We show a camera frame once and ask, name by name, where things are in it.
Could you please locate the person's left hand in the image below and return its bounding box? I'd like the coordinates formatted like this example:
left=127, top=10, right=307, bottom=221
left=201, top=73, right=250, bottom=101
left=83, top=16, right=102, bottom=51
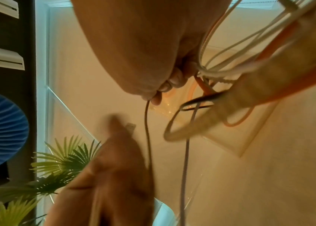
left=44, top=114, right=156, bottom=226

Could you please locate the person's right hand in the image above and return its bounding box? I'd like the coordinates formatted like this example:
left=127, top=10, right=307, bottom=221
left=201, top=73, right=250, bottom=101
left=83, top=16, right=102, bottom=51
left=71, top=0, right=231, bottom=106

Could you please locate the pile of cables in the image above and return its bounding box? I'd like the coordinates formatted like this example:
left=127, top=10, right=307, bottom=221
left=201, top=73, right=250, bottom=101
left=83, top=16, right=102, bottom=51
left=163, top=0, right=316, bottom=226

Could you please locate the orange cable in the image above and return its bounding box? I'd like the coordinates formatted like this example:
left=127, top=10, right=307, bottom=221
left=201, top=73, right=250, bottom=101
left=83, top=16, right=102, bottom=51
left=192, top=19, right=316, bottom=128

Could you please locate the cream three-drawer organiser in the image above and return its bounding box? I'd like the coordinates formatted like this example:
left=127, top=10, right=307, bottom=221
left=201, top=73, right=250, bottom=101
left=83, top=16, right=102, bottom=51
left=146, top=46, right=279, bottom=157

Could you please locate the dark green plant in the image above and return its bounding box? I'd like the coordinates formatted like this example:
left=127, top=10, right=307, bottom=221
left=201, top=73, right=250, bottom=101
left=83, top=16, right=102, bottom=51
left=0, top=134, right=103, bottom=226

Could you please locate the bright window corner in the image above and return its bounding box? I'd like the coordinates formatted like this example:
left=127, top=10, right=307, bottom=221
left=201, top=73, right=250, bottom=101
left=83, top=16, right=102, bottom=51
left=34, top=0, right=53, bottom=177

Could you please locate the bright narrow window strip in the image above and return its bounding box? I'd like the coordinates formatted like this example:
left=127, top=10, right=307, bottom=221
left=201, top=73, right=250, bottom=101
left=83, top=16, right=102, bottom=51
left=230, top=0, right=284, bottom=10

